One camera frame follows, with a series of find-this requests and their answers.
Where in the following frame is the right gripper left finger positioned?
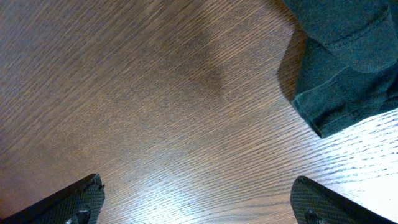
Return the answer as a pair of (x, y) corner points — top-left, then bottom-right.
(1, 174), (105, 224)

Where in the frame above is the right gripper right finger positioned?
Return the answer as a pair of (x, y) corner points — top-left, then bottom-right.
(290, 176), (396, 224)

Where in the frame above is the dark teal garment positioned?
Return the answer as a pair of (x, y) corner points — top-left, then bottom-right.
(286, 0), (397, 138)

